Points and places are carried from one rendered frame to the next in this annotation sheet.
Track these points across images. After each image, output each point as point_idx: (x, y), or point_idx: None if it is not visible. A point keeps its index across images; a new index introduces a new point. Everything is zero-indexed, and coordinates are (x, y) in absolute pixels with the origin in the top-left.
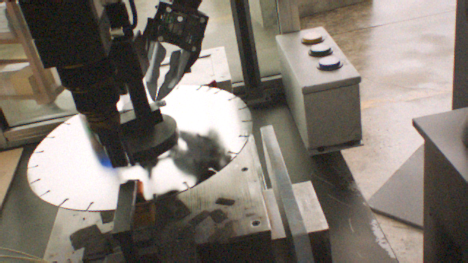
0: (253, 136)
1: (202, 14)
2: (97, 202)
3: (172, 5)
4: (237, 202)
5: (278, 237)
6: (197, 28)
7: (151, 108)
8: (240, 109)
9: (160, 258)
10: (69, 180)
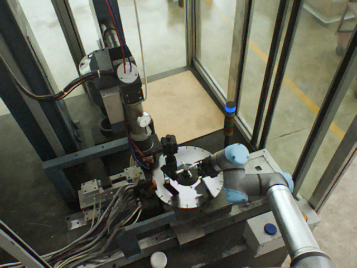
0: (252, 208)
1: (203, 175)
2: (153, 176)
3: (199, 164)
4: (182, 213)
5: (174, 229)
6: (201, 175)
7: (173, 176)
8: (206, 200)
9: (148, 199)
10: (163, 164)
